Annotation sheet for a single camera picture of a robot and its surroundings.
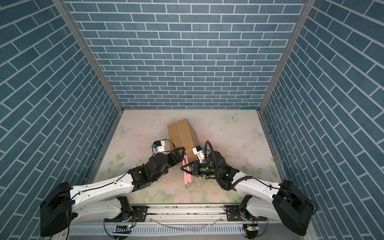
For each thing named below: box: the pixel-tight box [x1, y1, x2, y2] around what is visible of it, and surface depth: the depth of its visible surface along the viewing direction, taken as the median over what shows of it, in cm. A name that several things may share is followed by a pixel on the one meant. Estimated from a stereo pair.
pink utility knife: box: [183, 155, 193, 189], surface depth 71 cm
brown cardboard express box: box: [167, 118, 199, 163], surface depth 84 cm
